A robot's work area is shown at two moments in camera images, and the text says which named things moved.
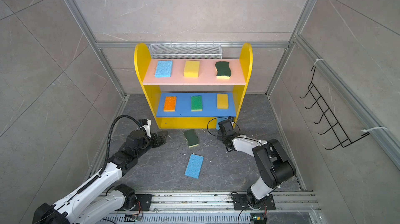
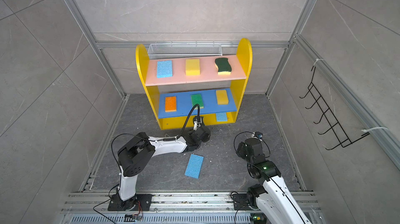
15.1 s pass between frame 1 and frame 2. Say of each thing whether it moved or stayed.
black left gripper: moved
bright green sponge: stayed
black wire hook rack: stayed
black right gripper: moved
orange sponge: stayed
